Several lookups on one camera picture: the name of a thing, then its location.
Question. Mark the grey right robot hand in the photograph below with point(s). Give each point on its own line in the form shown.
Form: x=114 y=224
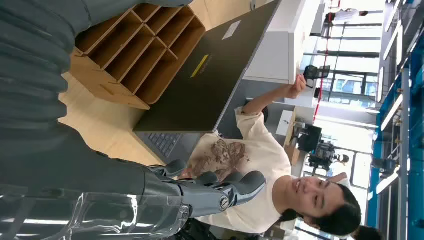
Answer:
x=82 y=172

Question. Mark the wooden card organizer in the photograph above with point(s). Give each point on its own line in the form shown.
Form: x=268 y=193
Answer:
x=132 y=63

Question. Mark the red barrier tape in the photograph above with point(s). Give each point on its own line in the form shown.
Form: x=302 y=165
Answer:
x=316 y=99

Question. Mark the black office chair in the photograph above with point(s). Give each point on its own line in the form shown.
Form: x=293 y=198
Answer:
x=316 y=72

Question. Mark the white drawer cabinet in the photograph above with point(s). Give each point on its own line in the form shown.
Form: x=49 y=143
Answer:
x=285 y=123

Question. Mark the white counter shelf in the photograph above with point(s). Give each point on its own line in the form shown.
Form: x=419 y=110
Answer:
x=275 y=56

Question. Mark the black monitor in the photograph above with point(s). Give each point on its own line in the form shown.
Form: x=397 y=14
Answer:
x=309 y=139

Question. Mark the dark grey laptop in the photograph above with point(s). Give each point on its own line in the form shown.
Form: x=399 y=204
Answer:
x=198 y=86

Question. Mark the black camera rig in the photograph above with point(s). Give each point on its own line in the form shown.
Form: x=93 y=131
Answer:
x=323 y=154

